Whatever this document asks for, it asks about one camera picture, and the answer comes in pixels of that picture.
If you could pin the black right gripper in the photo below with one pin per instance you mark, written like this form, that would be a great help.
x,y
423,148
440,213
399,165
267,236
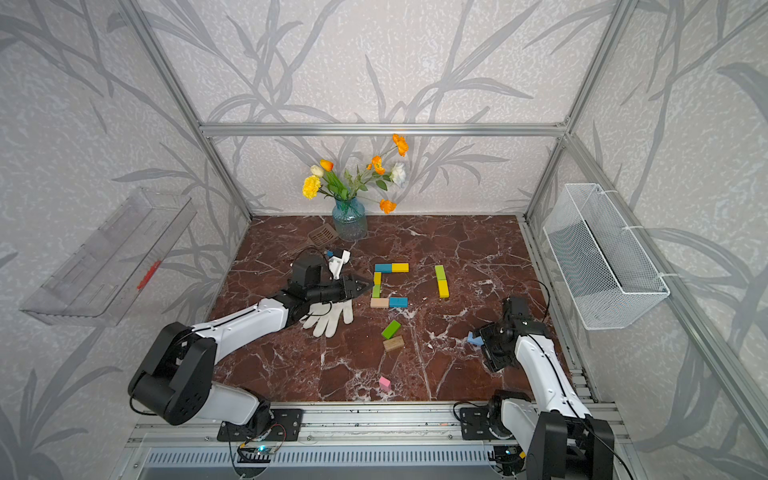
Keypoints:
x,y
494,361

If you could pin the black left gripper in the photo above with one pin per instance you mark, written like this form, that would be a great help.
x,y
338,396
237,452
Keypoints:
x,y
364,288

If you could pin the light blue block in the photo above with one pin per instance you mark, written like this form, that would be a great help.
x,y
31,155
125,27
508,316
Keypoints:
x,y
475,340

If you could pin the light wood block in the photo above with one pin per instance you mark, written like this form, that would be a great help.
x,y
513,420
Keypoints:
x,y
379,303

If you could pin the small yellow block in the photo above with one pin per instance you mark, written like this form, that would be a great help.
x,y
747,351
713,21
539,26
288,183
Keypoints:
x,y
443,289

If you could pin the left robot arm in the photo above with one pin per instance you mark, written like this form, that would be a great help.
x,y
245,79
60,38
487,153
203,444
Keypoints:
x,y
175,379

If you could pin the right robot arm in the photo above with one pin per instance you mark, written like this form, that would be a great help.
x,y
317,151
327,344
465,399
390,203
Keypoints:
x,y
556,435

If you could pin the white cotton glove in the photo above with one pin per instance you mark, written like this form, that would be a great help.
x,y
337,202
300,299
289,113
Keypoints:
x,y
323,319

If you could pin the dark green block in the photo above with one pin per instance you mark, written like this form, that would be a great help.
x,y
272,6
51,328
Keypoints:
x,y
391,330

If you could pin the dark wood block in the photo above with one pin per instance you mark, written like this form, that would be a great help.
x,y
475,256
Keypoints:
x,y
393,344

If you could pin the blue glass vase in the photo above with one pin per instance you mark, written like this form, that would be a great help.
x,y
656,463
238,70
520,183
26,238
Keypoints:
x,y
350,221

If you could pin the artificial flowers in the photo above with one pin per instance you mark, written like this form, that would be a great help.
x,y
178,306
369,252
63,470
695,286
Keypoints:
x,y
344,187

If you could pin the right circuit board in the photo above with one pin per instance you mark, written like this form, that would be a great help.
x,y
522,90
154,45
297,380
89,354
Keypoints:
x,y
507,460

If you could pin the circuit board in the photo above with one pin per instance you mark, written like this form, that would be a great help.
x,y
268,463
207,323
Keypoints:
x,y
247,454
507,460

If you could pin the left circuit board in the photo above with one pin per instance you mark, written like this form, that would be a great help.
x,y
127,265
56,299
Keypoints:
x,y
247,454

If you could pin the clear plastic shelf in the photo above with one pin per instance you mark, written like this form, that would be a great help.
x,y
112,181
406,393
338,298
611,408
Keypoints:
x,y
99,283

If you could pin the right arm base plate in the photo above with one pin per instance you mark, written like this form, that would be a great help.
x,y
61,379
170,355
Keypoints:
x,y
474,423

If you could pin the white wire basket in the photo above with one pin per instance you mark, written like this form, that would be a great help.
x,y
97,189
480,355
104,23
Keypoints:
x,y
609,275

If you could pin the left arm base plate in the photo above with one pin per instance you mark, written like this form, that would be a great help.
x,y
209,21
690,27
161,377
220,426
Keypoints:
x,y
280,425

